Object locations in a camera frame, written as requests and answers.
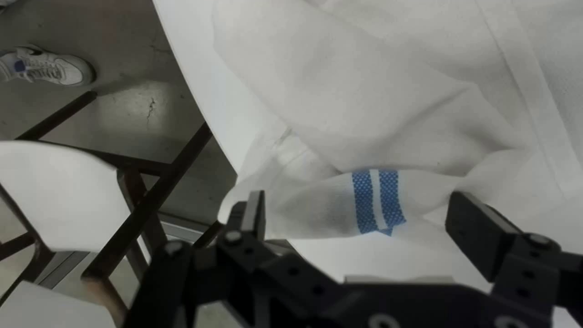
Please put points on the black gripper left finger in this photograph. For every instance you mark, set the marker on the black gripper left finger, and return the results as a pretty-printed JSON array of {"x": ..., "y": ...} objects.
[{"x": 253, "y": 218}]

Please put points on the white towel blue stripes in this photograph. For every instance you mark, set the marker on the white towel blue stripes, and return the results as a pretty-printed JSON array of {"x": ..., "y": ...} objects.
[{"x": 379, "y": 109}]

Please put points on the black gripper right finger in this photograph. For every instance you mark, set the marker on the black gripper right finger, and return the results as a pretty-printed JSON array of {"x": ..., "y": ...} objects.
[{"x": 479, "y": 231}]

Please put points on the white sneaker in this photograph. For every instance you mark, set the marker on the white sneaker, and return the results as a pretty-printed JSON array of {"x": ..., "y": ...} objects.
[{"x": 32, "y": 64}]

